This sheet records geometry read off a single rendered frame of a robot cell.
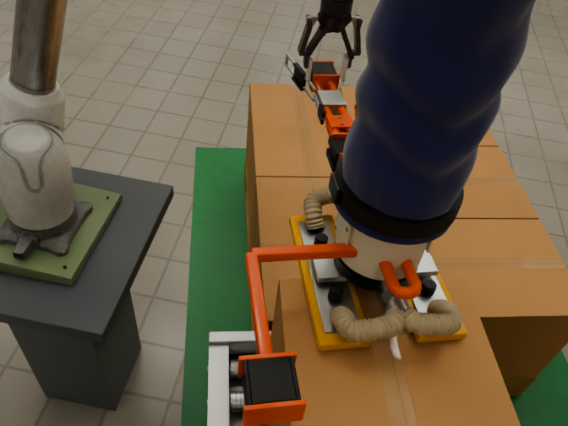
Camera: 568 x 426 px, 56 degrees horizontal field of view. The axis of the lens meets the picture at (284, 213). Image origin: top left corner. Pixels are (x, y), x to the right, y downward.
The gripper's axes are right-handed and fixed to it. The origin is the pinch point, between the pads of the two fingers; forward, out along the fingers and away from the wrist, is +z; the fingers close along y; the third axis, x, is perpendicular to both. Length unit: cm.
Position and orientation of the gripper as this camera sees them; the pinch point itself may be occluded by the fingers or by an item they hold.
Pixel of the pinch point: (325, 70)
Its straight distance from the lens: 143.5
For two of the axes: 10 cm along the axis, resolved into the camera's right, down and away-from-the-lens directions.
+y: 9.9, -0.4, 1.5
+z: -0.8, 6.8, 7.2
